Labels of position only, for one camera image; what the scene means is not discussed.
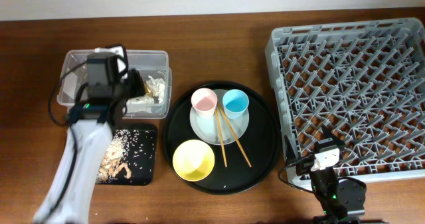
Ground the grey dishwasher rack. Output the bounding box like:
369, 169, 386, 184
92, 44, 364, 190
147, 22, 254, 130
265, 18, 424, 182

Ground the yellow bowl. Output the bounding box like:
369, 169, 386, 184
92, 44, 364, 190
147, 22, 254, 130
172, 140, 215, 182

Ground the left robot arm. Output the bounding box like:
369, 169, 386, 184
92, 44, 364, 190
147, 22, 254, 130
33, 69, 144, 223

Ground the clear plastic bin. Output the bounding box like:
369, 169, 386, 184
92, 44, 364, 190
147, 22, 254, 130
56, 50, 172, 119

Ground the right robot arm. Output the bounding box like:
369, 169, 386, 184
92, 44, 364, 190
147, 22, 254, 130
307, 126, 367, 224

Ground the grey round plate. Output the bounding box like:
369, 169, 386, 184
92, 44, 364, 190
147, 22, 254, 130
189, 89, 250, 146

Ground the food scraps and rice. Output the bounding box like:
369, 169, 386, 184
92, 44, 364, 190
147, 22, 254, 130
96, 128, 150, 182

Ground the round black tray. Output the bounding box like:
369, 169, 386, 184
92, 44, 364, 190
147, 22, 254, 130
162, 81, 282, 195

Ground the gold foil wrapper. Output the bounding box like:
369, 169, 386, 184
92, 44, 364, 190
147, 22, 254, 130
144, 82, 154, 98

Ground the blue cup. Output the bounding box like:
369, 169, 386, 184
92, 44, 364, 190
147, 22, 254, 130
222, 89, 249, 119

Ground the black rectangular tray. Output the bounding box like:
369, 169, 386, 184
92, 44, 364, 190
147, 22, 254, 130
94, 122, 158, 186

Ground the white napkin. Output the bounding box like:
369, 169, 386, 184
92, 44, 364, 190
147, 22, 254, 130
127, 76, 165, 104

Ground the pink cup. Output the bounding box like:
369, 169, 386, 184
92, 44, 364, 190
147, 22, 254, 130
191, 88, 218, 118

